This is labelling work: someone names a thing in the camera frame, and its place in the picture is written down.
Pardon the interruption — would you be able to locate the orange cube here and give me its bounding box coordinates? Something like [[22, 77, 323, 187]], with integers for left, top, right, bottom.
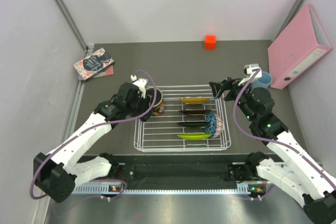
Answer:
[[204, 35, 216, 50]]

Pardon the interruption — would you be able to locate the pink ring binder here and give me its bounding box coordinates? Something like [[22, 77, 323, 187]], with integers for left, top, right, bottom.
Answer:
[[268, 4, 333, 90]]

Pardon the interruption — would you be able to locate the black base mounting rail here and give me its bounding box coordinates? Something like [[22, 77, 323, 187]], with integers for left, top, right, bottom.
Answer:
[[101, 154, 263, 190]]

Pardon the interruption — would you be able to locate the yellow patterned plate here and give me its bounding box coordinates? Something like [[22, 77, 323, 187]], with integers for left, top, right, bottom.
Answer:
[[180, 97, 209, 104]]

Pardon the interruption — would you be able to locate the Little Women book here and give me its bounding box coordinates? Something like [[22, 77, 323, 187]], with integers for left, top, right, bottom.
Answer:
[[73, 48, 115, 81]]

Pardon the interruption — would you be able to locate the aluminium frame post left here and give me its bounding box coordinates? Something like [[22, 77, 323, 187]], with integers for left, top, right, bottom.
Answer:
[[54, 0, 88, 51]]

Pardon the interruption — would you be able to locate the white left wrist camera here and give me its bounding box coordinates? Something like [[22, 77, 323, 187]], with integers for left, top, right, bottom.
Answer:
[[130, 74, 148, 98]]

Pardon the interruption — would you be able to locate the black plate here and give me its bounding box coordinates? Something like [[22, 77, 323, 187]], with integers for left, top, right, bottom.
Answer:
[[177, 121, 209, 129]]

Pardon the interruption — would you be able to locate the red floral plate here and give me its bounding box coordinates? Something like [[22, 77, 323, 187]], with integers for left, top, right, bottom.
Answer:
[[179, 110, 212, 115]]

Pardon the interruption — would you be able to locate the lime green plate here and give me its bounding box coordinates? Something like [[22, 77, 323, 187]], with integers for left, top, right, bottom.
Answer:
[[177, 133, 212, 141]]

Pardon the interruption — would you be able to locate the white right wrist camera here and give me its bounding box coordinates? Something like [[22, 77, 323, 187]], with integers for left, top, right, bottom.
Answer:
[[238, 63, 262, 86]]

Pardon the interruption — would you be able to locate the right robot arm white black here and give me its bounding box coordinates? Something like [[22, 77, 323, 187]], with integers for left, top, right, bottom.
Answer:
[[209, 78, 335, 223]]

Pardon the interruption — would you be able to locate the pink book underneath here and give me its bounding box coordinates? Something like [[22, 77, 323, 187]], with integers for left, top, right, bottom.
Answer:
[[94, 66, 114, 78]]

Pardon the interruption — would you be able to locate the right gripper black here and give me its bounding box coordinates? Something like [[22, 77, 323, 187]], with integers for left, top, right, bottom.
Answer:
[[209, 77, 256, 122]]

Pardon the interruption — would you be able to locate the light blue cup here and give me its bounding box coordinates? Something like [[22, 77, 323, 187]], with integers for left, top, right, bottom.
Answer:
[[251, 71, 273, 89]]

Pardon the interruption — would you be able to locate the white wire dish rack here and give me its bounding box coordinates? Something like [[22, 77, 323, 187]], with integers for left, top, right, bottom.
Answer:
[[133, 84, 232, 153]]

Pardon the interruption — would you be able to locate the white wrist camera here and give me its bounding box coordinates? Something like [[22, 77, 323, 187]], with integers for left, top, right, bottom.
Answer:
[[130, 74, 148, 98], [238, 63, 262, 86]]

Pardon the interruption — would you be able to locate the blue white patterned bowl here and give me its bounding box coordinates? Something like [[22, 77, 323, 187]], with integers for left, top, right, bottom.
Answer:
[[204, 112, 224, 138]]

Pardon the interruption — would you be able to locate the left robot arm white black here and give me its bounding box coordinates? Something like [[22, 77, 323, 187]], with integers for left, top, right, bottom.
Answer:
[[31, 78, 153, 203]]

